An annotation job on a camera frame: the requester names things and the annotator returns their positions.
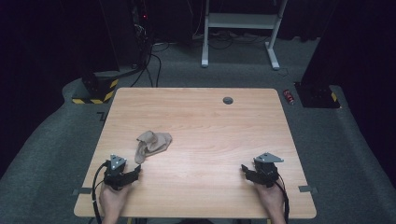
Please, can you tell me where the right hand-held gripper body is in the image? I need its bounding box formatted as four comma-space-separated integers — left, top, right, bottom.
253, 152, 285, 189

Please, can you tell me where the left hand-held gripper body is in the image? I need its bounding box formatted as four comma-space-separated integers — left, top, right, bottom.
103, 154, 132, 191

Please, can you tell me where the scalloped wiping cloth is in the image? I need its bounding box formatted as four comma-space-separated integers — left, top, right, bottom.
134, 130, 173, 165

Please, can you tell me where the person's left hand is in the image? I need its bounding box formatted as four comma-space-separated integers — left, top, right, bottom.
98, 182, 133, 218

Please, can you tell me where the person's right hand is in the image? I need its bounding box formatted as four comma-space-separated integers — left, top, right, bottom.
253, 181, 286, 217

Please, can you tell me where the grey tape strip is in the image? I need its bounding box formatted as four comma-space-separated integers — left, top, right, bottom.
298, 185, 319, 194
72, 187, 93, 196

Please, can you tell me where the red can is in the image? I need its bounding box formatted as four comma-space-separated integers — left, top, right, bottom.
282, 89, 295, 105

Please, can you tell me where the black yellow striped stand base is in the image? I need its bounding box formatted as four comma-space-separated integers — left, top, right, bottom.
71, 70, 120, 105

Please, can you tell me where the black square stand base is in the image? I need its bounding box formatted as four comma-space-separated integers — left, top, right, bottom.
293, 81, 341, 109

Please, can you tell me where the dark equipment tower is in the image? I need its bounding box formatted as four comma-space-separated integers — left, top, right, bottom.
99, 0, 157, 72

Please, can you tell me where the black curtain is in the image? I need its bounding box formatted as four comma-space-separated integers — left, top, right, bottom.
300, 0, 396, 90

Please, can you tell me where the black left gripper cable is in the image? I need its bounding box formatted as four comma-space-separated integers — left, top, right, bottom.
92, 161, 111, 224

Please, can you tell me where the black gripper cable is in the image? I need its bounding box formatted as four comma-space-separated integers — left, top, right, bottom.
275, 174, 290, 224
92, 161, 111, 224

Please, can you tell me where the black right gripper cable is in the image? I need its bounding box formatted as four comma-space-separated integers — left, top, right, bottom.
275, 174, 290, 224

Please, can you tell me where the black floor cable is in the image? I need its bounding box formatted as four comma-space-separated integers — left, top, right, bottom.
130, 46, 163, 89

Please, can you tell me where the bundle of floor cables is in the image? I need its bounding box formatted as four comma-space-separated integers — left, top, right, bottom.
191, 29, 269, 50

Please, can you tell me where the white metal stand frame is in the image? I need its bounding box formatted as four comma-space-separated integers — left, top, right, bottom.
200, 0, 289, 71

